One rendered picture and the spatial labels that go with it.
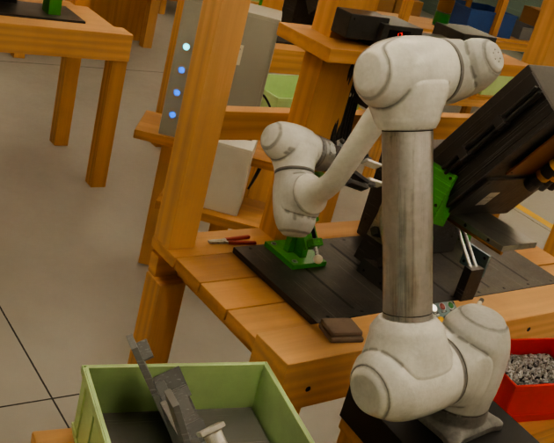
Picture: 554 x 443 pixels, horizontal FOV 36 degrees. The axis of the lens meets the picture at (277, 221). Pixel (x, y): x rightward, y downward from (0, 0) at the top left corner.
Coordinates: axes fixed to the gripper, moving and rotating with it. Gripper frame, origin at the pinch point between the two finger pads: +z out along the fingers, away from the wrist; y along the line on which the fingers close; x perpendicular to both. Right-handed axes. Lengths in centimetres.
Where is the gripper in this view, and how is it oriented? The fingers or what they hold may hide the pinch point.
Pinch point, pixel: (373, 173)
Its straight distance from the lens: 243.7
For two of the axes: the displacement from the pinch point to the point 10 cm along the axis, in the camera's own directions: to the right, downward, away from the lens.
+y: -0.8, -9.4, 3.3
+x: -7.1, 2.8, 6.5
